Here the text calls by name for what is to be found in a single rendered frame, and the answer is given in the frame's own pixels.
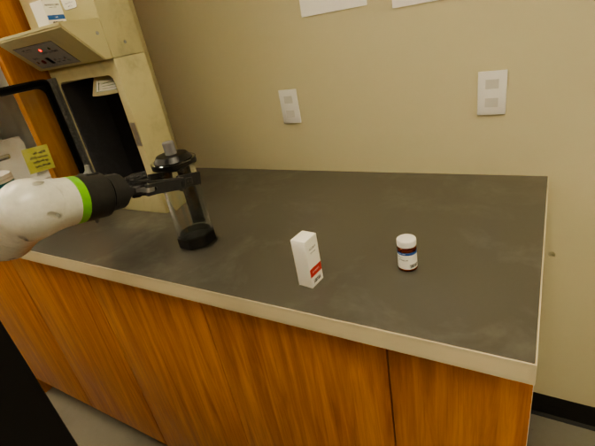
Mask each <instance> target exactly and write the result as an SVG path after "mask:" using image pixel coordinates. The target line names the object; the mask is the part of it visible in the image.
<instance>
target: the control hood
mask: <svg viewBox="0 0 595 446"><path fill-rule="evenodd" d="M47 41H52V42H54V43H55V44H57V46H59V47H60V48H62V49H63V50H65V51H66V52H68V53H69V54H71V55H72V56H73V57H75V58H77V59H78V60H80V61H81V62H77V63H72V64H67V65H59V66H53V67H49V68H44V69H42V68H41V67H39V66H38V65H36V64H34V63H32V62H31V61H29V60H28V59H26V58H24V57H22V56H21V55H20V54H18V53H17V52H15V51H14V50H16V49H19V48H23V47H27V46H30V45H34V44H37V43H41V42H47ZM0 47H1V48H3V49H5V50H7V51H8V52H10V53H11V54H12V55H14V56H16V57H17V58H19V59H21V60H23V61H24V62H26V63H28V64H29V65H31V66H32V67H34V68H35V69H37V70H38V71H41V72H43V71H48V70H53V69H58V68H62V67H68V66H72V65H81V64H87V63H91V62H97V61H101V60H106V59H111V58H112V54H111V52H110V49H109V46H108V43H107V41H106V38H105V35H104V31H103V29H102V26H101V23H100V20H99V19H98V18H93V19H77V20H68V21H59V22H56V23H53V24H49V25H47V26H43V27H38V28H35V29H31V30H28V31H25V32H22V33H18V34H15V35H10V36H6V37H3V38H0Z"/></svg>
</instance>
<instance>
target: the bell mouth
mask: <svg viewBox="0 0 595 446"><path fill-rule="evenodd" d="M116 93H119V92H118V90H117V88H116V85H115V82H114V80H113V78H112V77H111V76H110V75H106V76H100V77H94V80H93V94H92V96H106V95H111V94H116Z"/></svg>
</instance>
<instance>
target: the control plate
mask: <svg viewBox="0 0 595 446"><path fill-rule="evenodd" d="M47 47H49V48H50V50H48V49H47ZM39 50H42V52H41V51H39ZM14 51H15V52H17V53H18V54H20V55H21V56H22V57H24V58H26V59H28V60H29V61H31V62H32V63H34V64H36V65H38V66H39V67H41V68H42V69H44V68H49V67H53V66H59V65H67V64H72V63H77V62H81V61H80V60H78V59H77V58H75V57H73V56H72V55H71V54H69V53H68V52H66V51H65V50H63V49H62V48H60V47H59V46H57V44H55V43H54V42H52V41H47V42H41V43H37V44H34V45H30V46H27V47H23V48H19V49H16V50H14ZM64 56H66V58H64ZM58 57H61V58H62V59H58ZM45 58H49V59H51V60H52V61H54V62H55V64H52V63H51V62H50V61H48V60H47V59H45ZM54 58H56V59H57V60H56V61H55V60H54ZM42 60H43V61H45V62H47V64H44V63H42ZM36 62H39V63H40V64H37V63H36Z"/></svg>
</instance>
